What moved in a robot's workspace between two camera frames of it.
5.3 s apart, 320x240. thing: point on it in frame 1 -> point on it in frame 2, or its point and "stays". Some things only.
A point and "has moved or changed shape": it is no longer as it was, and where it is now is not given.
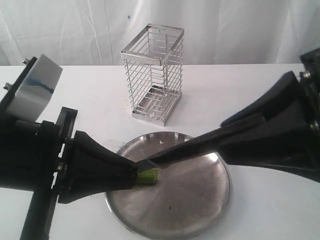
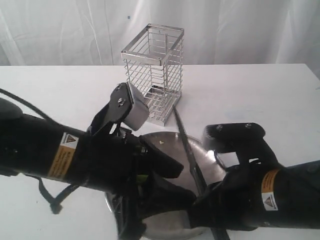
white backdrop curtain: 94,32 stays
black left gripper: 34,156 -> 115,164
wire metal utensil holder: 153,63 stays
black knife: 212,138 has moved or changed shape
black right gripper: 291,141 -> 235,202
